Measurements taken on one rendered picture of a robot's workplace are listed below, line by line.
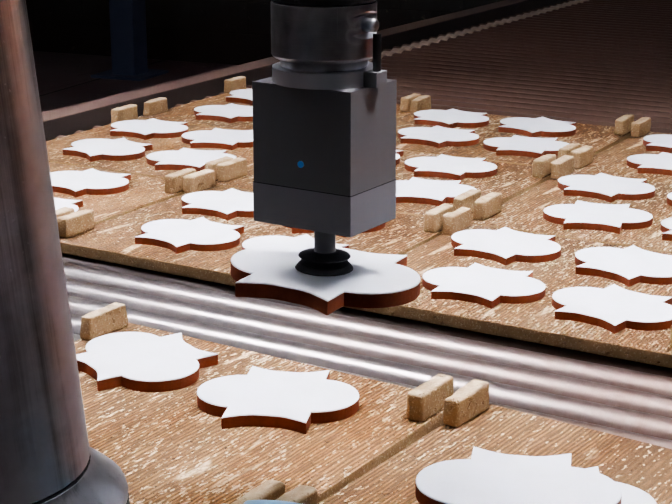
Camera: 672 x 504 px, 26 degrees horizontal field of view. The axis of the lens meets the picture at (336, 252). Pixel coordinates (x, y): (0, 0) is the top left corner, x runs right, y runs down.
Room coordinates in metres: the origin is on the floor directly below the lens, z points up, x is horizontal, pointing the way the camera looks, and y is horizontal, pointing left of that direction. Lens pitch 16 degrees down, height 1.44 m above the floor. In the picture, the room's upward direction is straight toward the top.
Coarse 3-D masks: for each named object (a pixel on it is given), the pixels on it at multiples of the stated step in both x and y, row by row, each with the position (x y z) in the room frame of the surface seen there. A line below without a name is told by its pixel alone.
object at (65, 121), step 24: (504, 0) 4.32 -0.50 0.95; (528, 0) 4.33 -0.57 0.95; (552, 0) 4.49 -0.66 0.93; (408, 24) 3.78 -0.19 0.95; (432, 24) 3.79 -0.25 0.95; (456, 24) 3.91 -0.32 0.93; (384, 48) 3.57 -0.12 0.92; (216, 72) 3.02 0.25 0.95; (240, 72) 3.03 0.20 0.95; (264, 72) 3.10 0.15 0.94; (120, 96) 2.74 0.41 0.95; (144, 96) 2.74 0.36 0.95; (168, 96) 2.81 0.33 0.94; (192, 96) 2.88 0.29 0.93; (48, 120) 2.51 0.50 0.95; (72, 120) 2.56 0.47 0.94; (96, 120) 2.62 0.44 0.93
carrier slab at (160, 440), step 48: (96, 384) 1.29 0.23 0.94; (192, 384) 1.29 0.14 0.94; (384, 384) 1.29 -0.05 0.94; (96, 432) 1.18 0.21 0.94; (144, 432) 1.18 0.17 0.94; (192, 432) 1.18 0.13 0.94; (240, 432) 1.18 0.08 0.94; (288, 432) 1.18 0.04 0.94; (336, 432) 1.18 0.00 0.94; (384, 432) 1.18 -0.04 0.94; (144, 480) 1.08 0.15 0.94; (192, 480) 1.08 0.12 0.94; (240, 480) 1.08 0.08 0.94; (288, 480) 1.08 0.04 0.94; (336, 480) 1.08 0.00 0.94
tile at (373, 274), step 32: (256, 256) 1.06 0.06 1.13; (288, 256) 1.06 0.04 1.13; (352, 256) 1.06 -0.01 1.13; (384, 256) 1.07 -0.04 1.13; (256, 288) 0.99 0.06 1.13; (288, 288) 0.99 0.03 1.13; (320, 288) 0.98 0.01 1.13; (352, 288) 0.99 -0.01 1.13; (384, 288) 0.99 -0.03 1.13; (416, 288) 1.00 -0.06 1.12
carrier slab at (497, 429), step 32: (480, 416) 1.21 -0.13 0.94; (512, 416) 1.21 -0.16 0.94; (416, 448) 1.14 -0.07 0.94; (448, 448) 1.14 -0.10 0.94; (512, 448) 1.14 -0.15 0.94; (544, 448) 1.14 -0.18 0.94; (576, 448) 1.14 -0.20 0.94; (608, 448) 1.14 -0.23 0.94; (640, 448) 1.14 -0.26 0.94; (384, 480) 1.08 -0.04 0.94; (640, 480) 1.08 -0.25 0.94
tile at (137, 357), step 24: (120, 336) 1.39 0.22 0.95; (144, 336) 1.39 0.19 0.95; (168, 336) 1.39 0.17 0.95; (96, 360) 1.32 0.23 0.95; (120, 360) 1.32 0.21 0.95; (144, 360) 1.32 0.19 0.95; (168, 360) 1.32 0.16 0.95; (192, 360) 1.32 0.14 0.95; (216, 360) 1.34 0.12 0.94; (120, 384) 1.28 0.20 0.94; (144, 384) 1.27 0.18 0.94; (168, 384) 1.27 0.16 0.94
